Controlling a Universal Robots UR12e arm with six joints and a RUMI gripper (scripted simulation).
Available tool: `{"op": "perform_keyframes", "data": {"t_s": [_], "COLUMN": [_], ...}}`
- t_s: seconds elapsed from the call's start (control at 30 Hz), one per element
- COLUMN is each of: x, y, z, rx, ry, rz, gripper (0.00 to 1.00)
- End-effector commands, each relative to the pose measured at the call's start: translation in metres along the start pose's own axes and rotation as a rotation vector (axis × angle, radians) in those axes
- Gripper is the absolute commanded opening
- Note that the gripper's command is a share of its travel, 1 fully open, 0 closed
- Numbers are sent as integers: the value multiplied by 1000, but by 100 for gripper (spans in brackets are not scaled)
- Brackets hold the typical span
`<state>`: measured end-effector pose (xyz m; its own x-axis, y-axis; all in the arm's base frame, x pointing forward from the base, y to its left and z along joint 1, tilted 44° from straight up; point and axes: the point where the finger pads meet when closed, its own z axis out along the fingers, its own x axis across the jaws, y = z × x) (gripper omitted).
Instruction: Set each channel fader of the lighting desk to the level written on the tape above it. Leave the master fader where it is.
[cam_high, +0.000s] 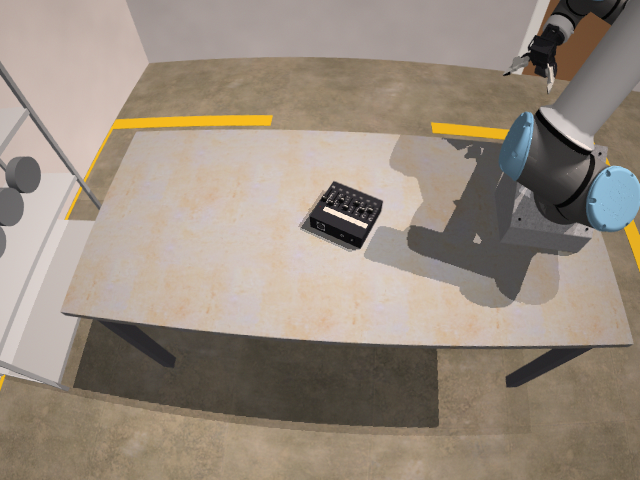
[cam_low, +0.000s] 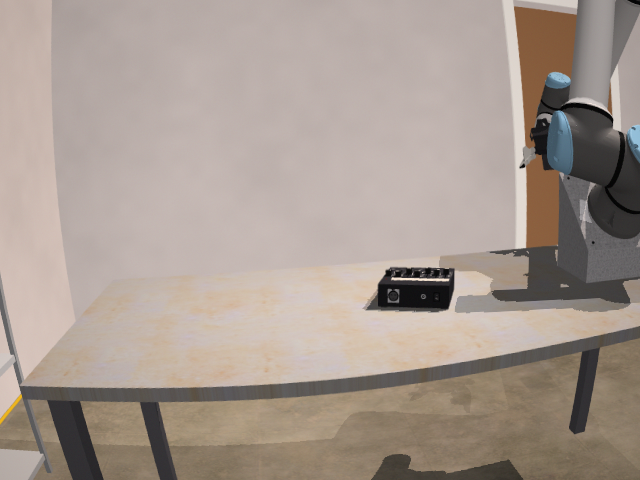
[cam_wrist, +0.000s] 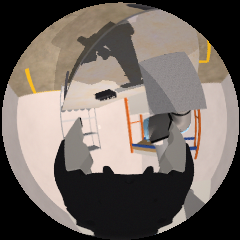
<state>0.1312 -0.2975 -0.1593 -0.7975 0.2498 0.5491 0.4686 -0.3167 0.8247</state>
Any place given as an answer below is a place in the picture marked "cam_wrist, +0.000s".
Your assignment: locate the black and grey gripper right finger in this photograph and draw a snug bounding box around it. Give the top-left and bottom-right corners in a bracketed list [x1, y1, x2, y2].
[158, 121, 194, 206]

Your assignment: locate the black lighting desk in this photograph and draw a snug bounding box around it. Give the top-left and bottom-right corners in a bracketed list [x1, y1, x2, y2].
[95, 89, 117, 101]

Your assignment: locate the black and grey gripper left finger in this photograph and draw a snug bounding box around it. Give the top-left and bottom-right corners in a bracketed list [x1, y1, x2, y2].
[54, 117, 94, 207]

